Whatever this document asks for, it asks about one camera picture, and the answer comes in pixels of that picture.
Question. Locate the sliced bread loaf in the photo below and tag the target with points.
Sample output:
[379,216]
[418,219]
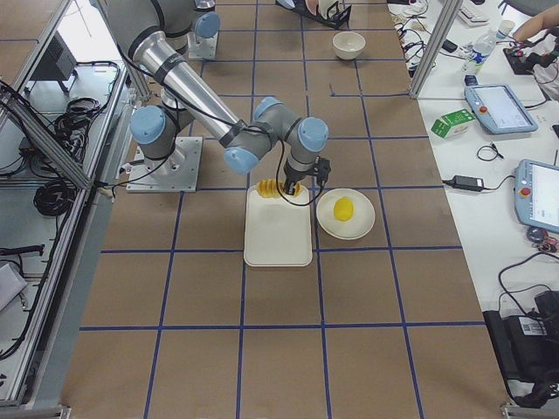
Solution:
[271,188]

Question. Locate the blue teach pendant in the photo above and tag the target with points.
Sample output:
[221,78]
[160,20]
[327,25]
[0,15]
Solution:
[498,110]
[536,194]

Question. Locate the yellow lemon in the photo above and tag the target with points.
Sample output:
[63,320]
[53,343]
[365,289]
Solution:
[343,209]

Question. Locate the white bowl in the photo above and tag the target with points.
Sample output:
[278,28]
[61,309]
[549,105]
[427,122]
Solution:
[348,45]

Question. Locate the aluminium frame post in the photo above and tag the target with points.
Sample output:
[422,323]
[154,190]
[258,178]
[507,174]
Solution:
[440,29]

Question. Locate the far blue teach pendant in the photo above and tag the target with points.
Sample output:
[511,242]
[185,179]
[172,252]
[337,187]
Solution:
[498,110]

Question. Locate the green white carton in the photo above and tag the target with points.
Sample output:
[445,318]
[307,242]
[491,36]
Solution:
[452,124]

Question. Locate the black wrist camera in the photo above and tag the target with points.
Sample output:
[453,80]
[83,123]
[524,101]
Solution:
[322,169]

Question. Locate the white rectangular tray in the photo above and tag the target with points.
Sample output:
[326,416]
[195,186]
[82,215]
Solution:
[277,233]

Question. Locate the white round plate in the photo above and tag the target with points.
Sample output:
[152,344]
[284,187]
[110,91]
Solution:
[358,226]

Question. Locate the black power adapter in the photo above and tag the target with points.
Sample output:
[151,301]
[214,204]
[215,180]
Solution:
[468,183]

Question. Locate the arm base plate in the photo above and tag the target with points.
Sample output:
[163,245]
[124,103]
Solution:
[202,47]
[179,173]

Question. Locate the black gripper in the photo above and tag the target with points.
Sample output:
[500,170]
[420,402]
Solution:
[292,177]

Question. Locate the clear water bottle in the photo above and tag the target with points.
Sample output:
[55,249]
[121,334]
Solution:
[481,49]

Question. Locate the near blue teach pendant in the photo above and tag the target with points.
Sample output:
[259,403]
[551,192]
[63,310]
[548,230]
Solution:
[536,194]

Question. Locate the black dish rack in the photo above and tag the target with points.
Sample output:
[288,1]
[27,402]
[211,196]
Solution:
[332,14]

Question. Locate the person's hand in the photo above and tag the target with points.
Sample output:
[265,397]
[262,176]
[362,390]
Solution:
[544,20]

